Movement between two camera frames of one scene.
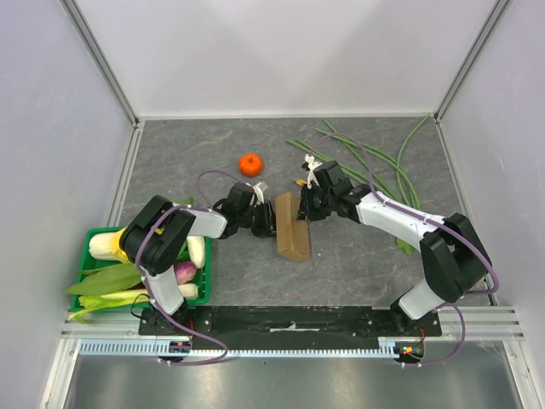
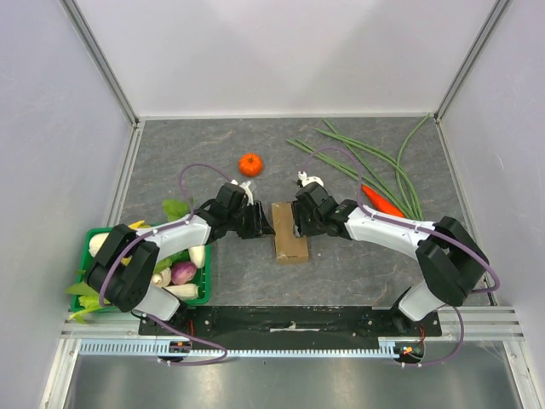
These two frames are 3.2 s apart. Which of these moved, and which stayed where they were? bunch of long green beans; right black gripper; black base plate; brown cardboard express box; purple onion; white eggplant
Moved: brown cardboard express box; right black gripper
Stayed: bunch of long green beans; black base plate; purple onion; white eggplant
